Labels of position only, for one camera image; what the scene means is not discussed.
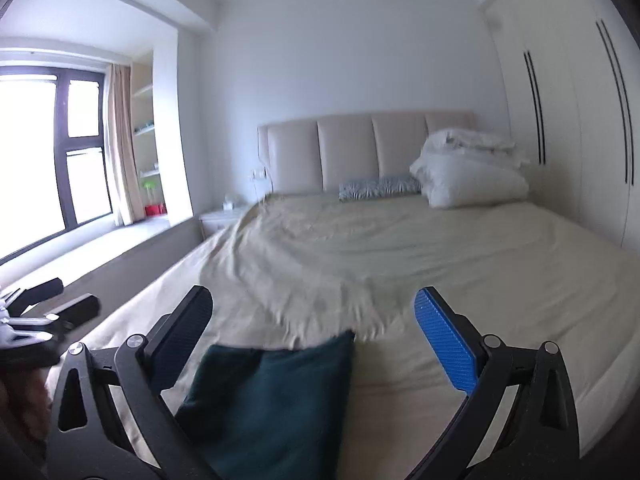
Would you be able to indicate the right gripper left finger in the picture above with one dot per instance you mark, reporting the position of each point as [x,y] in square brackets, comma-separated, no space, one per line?
[174,337]

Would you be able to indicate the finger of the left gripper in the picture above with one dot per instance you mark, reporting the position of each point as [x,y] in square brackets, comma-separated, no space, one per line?
[77,312]
[21,299]

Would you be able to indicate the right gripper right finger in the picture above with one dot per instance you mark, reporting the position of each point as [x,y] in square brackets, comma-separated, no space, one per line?
[455,341]

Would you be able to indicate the dark teal knit sweater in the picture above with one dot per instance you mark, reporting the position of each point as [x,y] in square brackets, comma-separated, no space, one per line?
[270,414]

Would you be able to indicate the person's left hand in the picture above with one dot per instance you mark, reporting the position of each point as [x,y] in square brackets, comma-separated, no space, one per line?
[25,395]

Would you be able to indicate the beige curtain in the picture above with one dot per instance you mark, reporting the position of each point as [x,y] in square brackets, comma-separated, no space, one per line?
[121,170]

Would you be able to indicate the red box on sill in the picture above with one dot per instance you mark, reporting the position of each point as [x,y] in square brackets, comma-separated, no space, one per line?
[155,210]

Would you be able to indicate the white nightstand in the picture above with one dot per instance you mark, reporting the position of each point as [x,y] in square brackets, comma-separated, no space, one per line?
[214,221]

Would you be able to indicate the black framed window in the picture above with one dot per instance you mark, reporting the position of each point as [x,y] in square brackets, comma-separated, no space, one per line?
[53,167]

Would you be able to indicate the green lamp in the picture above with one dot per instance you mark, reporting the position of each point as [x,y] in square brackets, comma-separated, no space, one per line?
[149,192]

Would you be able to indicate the beige bed sheet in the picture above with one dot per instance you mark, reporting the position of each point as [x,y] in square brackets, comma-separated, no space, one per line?
[556,305]

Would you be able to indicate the tissue box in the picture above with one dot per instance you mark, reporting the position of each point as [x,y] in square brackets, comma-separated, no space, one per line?
[229,202]

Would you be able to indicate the white folded duvet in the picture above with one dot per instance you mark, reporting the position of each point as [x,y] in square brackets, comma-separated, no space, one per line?
[462,168]

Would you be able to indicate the zebra print pillow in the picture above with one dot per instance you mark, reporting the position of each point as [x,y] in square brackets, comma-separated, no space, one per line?
[382,187]

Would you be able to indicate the beige padded headboard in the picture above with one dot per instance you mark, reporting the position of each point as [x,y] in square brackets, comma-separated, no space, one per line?
[316,155]

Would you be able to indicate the built-in wall shelf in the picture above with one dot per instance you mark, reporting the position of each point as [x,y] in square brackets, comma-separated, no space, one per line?
[143,122]

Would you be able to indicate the white wardrobe with black handles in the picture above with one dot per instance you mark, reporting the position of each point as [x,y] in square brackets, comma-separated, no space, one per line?
[570,69]

